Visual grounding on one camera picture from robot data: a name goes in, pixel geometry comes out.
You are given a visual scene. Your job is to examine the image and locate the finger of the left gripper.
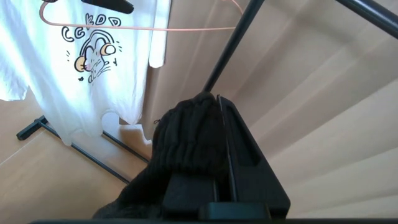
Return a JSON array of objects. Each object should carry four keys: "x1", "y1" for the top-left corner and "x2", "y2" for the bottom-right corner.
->
[{"x1": 80, "y1": 0, "x2": 135, "y2": 15}]

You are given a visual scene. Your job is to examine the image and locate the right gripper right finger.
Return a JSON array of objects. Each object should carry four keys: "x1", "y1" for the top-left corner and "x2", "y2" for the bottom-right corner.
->
[{"x1": 216, "y1": 95, "x2": 292, "y2": 218}]

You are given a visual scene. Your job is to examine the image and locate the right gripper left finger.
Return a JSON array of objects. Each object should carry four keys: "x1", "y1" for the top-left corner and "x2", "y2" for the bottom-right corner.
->
[{"x1": 162, "y1": 172, "x2": 218, "y2": 218}]

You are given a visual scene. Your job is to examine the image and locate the pink clothes hanger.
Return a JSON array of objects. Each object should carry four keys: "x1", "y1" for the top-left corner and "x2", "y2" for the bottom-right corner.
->
[{"x1": 39, "y1": 0, "x2": 244, "y2": 32}]

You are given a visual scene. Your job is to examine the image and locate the black garment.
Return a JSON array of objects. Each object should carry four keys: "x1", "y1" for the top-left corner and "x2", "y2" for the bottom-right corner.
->
[{"x1": 92, "y1": 91, "x2": 230, "y2": 218}]

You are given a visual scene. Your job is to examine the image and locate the white printed t-shirt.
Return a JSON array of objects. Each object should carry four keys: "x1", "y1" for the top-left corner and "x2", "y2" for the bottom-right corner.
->
[{"x1": 0, "y1": 0, "x2": 172, "y2": 146}]

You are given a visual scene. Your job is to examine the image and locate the black clothes rack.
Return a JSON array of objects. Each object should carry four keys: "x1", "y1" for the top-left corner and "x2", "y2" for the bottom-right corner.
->
[{"x1": 16, "y1": 0, "x2": 398, "y2": 184}]

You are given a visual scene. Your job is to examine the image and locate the beige curtain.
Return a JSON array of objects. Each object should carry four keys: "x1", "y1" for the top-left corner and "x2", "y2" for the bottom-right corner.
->
[{"x1": 139, "y1": 0, "x2": 398, "y2": 218}]

